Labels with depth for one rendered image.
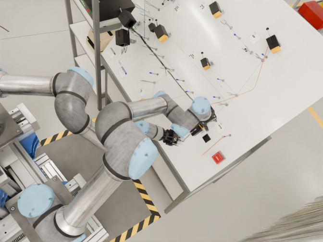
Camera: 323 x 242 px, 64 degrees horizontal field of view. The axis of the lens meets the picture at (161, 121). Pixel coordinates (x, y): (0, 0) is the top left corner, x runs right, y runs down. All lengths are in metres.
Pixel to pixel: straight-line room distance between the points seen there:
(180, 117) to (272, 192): 1.96
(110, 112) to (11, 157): 0.77
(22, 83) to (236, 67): 1.02
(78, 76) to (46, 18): 2.64
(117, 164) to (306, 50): 1.01
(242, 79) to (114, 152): 0.88
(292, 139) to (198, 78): 2.01
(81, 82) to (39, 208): 0.47
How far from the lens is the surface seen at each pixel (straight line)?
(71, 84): 1.05
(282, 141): 3.22
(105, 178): 0.81
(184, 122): 1.08
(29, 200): 1.02
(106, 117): 0.77
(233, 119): 1.43
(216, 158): 1.45
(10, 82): 1.24
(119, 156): 0.74
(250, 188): 2.79
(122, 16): 1.76
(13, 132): 1.40
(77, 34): 2.49
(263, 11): 1.48
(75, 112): 1.02
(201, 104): 1.07
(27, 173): 1.40
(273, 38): 1.33
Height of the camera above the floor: 2.35
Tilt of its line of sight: 59 degrees down
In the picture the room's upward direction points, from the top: 21 degrees clockwise
